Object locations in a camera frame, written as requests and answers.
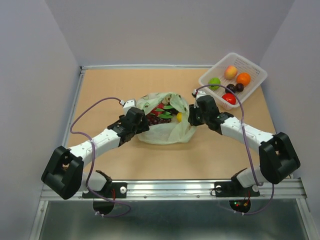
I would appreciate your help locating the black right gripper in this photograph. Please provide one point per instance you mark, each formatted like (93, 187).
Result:
(191, 117)

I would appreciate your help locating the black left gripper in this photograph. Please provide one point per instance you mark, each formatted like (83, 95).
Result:
(143, 126)

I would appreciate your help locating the dark red grape bunch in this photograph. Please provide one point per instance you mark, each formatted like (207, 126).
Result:
(154, 120)

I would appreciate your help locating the yellow lemon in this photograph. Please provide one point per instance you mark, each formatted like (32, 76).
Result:
(179, 117)

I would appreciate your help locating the red dragon fruit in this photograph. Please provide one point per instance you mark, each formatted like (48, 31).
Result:
(162, 111)

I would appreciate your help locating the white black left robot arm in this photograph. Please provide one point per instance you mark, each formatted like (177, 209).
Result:
(64, 172)

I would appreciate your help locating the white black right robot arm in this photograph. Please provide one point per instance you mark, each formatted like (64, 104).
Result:
(277, 156)

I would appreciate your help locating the peach fruit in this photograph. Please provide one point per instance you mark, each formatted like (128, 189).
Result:
(230, 72)

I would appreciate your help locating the orange fruit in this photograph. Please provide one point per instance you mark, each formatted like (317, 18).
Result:
(243, 78)

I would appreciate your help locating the red tomato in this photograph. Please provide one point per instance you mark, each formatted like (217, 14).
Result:
(230, 98)

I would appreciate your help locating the green apple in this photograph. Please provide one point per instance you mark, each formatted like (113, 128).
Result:
(214, 83)

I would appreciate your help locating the white plastic basket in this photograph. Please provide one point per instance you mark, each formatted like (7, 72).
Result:
(242, 65)

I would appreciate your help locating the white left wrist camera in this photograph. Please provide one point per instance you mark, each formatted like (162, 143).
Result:
(126, 105)

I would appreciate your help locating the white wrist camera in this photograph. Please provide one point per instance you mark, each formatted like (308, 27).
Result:
(126, 105)
(198, 93)

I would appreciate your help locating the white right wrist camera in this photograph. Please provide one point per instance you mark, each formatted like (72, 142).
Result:
(198, 93)

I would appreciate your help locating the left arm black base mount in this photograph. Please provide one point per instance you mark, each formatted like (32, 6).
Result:
(111, 189)

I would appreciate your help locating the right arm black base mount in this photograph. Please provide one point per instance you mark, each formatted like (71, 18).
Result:
(231, 189)

